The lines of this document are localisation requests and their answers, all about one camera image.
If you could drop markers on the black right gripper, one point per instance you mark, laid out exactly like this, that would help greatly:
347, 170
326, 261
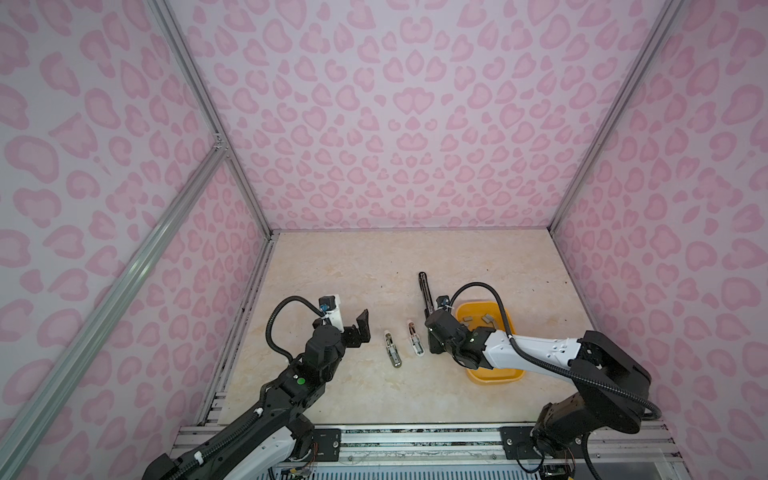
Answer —
432, 345

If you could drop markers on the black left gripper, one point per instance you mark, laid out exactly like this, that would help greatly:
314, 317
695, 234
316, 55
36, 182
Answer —
354, 340

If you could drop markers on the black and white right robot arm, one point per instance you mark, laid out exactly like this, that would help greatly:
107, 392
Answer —
612, 388

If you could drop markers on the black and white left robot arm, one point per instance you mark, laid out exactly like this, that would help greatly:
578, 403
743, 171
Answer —
275, 430

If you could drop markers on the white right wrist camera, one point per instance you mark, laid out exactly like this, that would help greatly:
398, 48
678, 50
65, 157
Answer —
444, 303

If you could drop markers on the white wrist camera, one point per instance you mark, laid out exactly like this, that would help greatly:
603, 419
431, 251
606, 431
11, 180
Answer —
330, 305
444, 303

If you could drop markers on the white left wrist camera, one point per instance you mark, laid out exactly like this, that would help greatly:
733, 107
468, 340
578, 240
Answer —
330, 305

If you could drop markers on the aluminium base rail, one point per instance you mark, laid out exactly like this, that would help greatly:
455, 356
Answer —
461, 451

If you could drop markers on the aluminium frame bar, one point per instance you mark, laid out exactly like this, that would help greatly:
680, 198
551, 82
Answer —
35, 419

